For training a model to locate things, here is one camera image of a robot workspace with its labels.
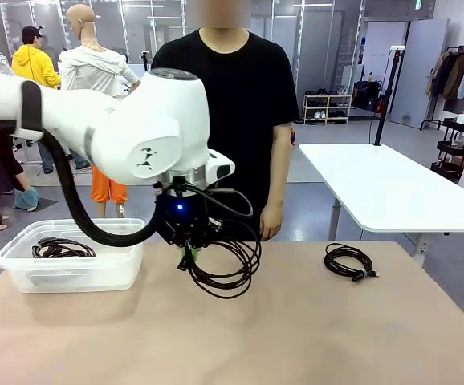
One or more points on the black bags pile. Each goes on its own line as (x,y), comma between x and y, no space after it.
(366,96)

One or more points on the person in black t-shirt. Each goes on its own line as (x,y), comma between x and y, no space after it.
(236,100)

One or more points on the mannequin in white hoodie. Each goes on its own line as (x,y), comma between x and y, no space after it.
(95,68)

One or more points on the black pole stand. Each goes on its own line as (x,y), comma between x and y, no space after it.
(386,100)

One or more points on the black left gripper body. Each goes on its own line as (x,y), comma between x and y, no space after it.
(184,216)

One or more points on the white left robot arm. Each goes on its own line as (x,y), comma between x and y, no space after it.
(135,120)

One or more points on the blue bag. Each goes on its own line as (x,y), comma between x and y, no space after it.
(26,199)

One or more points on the black utility cart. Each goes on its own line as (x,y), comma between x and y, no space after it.
(454,148)

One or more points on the grey partition panel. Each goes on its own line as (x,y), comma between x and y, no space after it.
(420,72)

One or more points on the person's left forearm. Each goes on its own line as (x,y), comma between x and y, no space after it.
(279,184)

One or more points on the white table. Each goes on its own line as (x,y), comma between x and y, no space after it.
(396,188)

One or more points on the clear plastic storage box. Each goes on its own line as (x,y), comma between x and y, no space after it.
(75,276)

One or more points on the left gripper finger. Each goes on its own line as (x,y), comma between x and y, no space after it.
(184,252)
(195,251)

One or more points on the person in yellow hoodie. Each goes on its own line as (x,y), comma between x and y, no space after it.
(35,64)

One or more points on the wooden shoe rack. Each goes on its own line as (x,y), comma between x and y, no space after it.
(327,108)

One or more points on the person's left hand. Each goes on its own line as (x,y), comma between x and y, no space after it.
(271,222)

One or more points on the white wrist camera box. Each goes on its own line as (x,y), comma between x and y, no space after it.
(220,164)

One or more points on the clothes rack with coats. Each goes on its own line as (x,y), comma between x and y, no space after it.
(457,76)

